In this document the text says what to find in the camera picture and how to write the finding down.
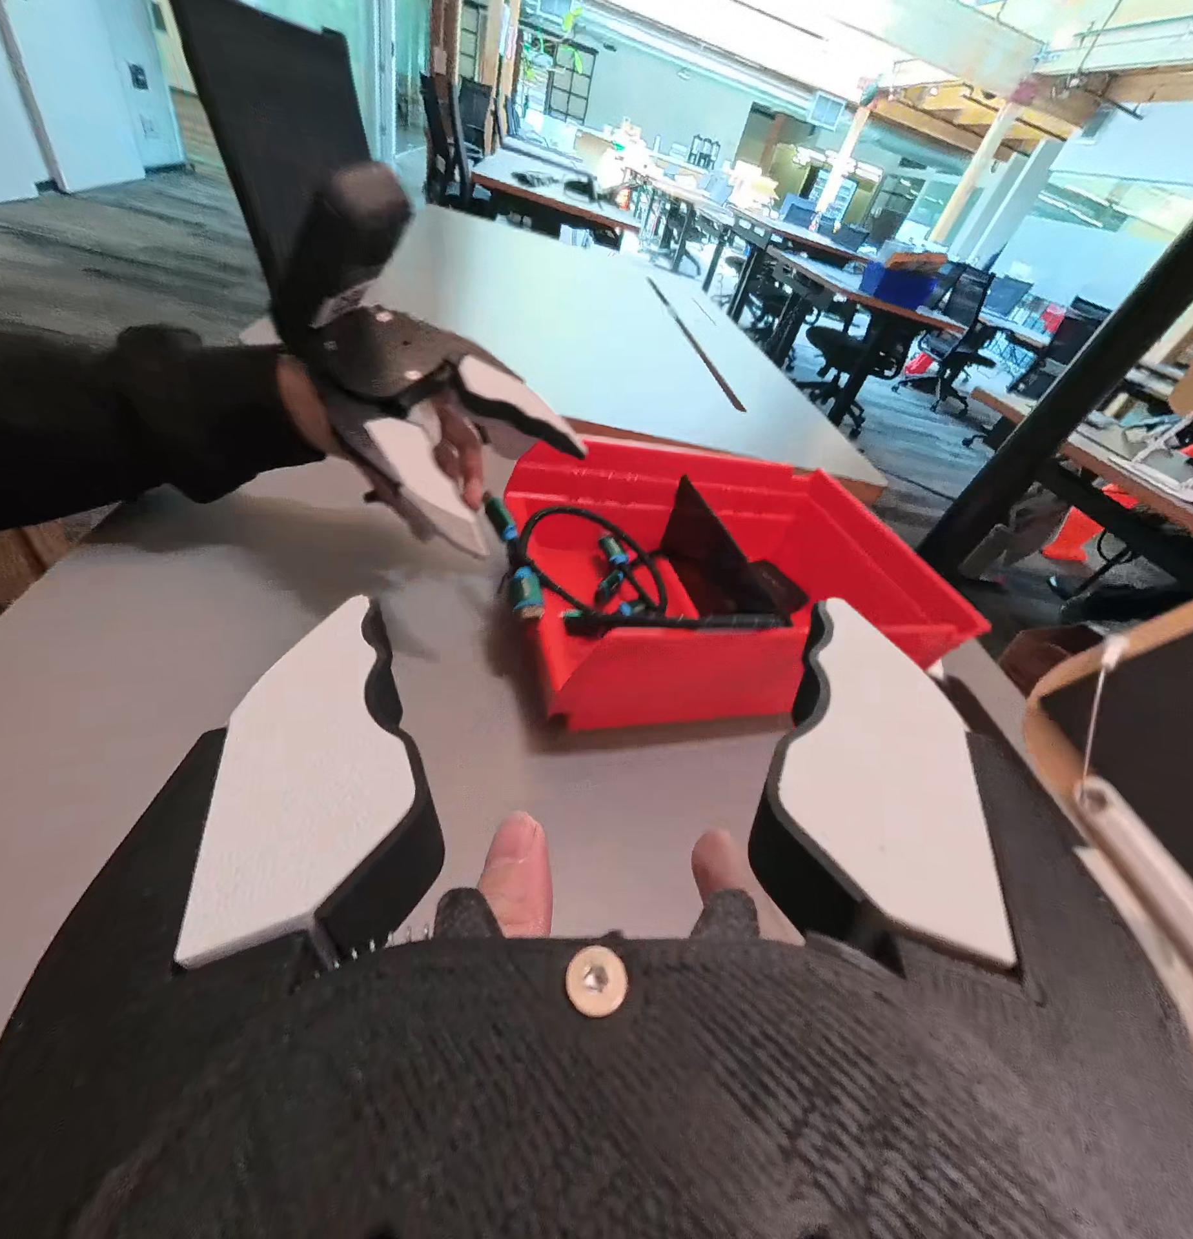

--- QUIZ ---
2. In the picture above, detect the person's left forearm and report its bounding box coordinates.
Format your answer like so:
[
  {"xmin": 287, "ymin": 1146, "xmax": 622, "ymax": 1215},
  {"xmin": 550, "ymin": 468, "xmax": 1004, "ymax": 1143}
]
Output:
[{"xmin": 0, "ymin": 323, "xmax": 327, "ymax": 535}]

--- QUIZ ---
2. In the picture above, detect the person's left hand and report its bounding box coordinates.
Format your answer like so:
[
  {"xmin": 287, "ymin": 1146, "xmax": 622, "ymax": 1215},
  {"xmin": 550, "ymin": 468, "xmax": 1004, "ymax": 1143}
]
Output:
[{"xmin": 276, "ymin": 358, "xmax": 490, "ymax": 513}]

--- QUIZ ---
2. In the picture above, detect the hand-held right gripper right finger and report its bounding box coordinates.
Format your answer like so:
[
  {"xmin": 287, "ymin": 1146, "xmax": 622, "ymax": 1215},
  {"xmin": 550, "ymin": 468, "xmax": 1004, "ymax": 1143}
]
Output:
[{"xmin": 748, "ymin": 597, "xmax": 1020, "ymax": 973}]

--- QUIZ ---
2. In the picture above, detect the black braided usb cable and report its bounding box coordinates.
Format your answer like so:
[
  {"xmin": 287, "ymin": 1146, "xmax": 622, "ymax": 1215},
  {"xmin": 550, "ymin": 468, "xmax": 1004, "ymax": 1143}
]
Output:
[
  {"xmin": 558, "ymin": 532, "xmax": 677, "ymax": 630},
  {"xmin": 503, "ymin": 542, "xmax": 656, "ymax": 630},
  {"xmin": 481, "ymin": 492, "xmax": 670, "ymax": 630}
]

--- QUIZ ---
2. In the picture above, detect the black high-back chair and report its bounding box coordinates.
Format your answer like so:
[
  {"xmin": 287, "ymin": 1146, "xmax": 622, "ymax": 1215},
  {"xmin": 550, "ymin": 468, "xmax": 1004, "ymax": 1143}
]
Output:
[{"xmin": 420, "ymin": 71, "xmax": 497, "ymax": 210}]

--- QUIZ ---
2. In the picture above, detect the red plastic bin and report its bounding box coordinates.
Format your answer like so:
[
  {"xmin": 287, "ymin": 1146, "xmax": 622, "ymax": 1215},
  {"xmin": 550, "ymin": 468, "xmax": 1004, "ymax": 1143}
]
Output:
[{"xmin": 504, "ymin": 435, "xmax": 991, "ymax": 734}]

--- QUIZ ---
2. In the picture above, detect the person's right hand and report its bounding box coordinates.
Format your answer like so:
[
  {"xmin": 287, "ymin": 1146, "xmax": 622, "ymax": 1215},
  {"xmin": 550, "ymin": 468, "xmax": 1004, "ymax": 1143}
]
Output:
[{"xmin": 478, "ymin": 810, "xmax": 804, "ymax": 941}]

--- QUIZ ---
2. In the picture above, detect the long wood-edged desk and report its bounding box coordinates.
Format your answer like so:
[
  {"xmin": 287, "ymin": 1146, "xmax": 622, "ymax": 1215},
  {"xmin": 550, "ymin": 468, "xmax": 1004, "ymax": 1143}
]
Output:
[{"xmin": 732, "ymin": 214, "xmax": 1058, "ymax": 427}]

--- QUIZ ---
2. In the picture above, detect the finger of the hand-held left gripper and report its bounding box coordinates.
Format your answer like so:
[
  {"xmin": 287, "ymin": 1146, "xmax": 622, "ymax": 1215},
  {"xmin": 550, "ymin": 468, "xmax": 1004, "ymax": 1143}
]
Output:
[
  {"xmin": 363, "ymin": 406, "xmax": 494, "ymax": 564},
  {"xmin": 454, "ymin": 352, "xmax": 590, "ymax": 461}
]

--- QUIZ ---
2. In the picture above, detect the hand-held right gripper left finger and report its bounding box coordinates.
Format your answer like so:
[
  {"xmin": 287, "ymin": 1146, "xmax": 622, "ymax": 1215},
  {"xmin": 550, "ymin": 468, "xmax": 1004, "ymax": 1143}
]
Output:
[{"xmin": 173, "ymin": 594, "xmax": 447, "ymax": 970}]

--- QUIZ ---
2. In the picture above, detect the orange cone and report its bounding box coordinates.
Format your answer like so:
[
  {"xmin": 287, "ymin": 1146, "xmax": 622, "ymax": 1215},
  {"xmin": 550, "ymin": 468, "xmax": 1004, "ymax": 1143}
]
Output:
[{"xmin": 1040, "ymin": 486, "xmax": 1142, "ymax": 564}]

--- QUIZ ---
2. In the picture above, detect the blue storage bin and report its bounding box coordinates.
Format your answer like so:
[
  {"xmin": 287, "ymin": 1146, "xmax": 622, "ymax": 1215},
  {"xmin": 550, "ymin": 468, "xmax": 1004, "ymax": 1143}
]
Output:
[{"xmin": 860, "ymin": 258, "xmax": 940, "ymax": 304}]

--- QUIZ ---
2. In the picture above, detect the black glossy panel device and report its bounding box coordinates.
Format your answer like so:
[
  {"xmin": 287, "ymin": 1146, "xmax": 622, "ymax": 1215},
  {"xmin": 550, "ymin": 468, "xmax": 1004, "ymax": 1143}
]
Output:
[{"xmin": 655, "ymin": 472, "xmax": 811, "ymax": 631}]

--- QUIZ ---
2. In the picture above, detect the black diagonal pole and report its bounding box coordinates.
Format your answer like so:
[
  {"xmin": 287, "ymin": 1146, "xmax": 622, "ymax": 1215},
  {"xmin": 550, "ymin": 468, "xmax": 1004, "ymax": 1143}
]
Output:
[{"xmin": 914, "ymin": 192, "xmax": 1193, "ymax": 583}]

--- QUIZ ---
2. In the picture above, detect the white wire rack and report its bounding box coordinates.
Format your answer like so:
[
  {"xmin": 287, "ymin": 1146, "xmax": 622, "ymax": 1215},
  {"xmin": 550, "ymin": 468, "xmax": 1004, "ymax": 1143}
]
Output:
[{"xmin": 1123, "ymin": 410, "xmax": 1193, "ymax": 496}]

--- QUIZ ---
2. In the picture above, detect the black framed window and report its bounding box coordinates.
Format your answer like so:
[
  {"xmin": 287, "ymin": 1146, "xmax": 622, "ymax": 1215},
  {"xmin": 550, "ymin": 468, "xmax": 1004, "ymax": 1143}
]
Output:
[{"xmin": 546, "ymin": 65, "xmax": 598, "ymax": 125}]

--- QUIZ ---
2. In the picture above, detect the black office chair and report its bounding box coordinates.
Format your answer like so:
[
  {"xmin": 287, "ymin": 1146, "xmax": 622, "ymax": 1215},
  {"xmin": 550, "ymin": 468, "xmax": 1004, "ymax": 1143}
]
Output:
[
  {"xmin": 804, "ymin": 319, "xmax": 903, "ymax": 438},
  {"xmin": 897, "ymin": 262, "xmax": 997, "ymax": 419}
]

